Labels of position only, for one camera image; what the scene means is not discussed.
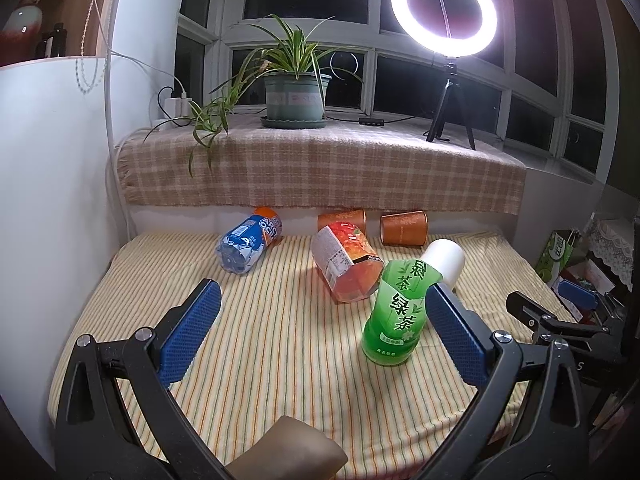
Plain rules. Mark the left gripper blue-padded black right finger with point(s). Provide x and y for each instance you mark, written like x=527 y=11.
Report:
x=526 y=419

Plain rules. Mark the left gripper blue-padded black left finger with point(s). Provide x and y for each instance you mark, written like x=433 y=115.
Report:
x=116 y=416

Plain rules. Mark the green tea cut-bottle cup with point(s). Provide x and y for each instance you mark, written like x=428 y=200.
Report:
x=394 y=326

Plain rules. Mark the white plastic cup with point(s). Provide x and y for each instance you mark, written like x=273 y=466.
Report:
x=447 y=258

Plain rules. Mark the orange paper cup right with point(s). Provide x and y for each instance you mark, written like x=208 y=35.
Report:
x=404 y=228

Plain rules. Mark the orange paper cup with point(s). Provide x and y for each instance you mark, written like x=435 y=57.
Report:
x=404 y=228
x=356 y=217

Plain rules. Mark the blue cut-bottle cup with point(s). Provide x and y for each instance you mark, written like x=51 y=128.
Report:
x=242 y=247

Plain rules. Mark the orange paper cup left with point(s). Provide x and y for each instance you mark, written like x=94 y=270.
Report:
x=356 y=217

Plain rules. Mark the green carton box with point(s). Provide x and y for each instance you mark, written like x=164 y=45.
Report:
x=556 y=253

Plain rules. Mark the lace-covered side table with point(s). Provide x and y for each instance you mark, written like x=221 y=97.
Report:
x=612 y=241

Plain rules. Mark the plaid beige cloth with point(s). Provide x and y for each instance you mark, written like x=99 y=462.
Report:
x=340 y=166

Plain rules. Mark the potted spider plant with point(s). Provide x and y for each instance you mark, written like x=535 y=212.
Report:
x=296 y=71

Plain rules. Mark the beige handle knob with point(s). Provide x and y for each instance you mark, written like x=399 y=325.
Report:
x=290 y=449

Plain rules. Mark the ring light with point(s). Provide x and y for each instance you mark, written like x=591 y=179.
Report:
x=452 y=28

